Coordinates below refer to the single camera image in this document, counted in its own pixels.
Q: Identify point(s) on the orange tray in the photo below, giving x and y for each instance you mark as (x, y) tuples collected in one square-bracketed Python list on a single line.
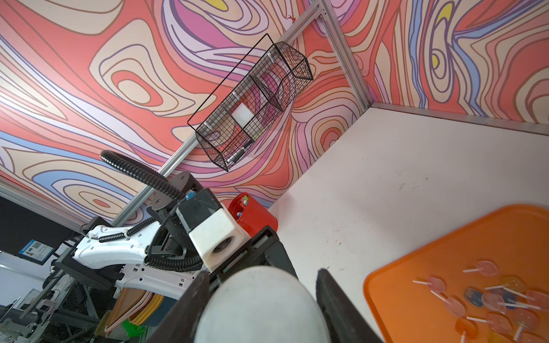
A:
[(509, 242)]

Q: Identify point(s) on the red pen cup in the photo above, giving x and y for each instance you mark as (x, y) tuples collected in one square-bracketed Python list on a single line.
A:
[(251, 215)]

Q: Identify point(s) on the black wire basket left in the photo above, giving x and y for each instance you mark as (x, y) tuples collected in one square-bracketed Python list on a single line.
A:
[(268, 79)]

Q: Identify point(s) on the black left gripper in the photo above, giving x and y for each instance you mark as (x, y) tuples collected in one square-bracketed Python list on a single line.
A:
[(264, 249)]

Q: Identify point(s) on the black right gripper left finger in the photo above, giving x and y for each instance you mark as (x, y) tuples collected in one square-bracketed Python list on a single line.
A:
[(180, 325)]

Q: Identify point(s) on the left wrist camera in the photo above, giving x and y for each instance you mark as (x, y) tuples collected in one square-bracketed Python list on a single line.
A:
[(215, 234)]

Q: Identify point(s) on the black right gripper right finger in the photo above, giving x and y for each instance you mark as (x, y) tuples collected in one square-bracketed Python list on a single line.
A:
[(344, 322)]

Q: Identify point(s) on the black marker in basket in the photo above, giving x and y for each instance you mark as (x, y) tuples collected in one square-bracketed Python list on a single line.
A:
[(236, 156)]

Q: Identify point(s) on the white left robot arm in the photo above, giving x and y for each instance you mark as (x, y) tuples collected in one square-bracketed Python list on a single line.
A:
[(183, 236)]

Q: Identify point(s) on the aluminium frame left post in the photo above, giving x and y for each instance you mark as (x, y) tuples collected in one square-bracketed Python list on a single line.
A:
[(344, 54)]

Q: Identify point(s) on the lollipop candies on tray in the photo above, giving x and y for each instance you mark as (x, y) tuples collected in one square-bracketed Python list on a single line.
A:
[(512, 309)]

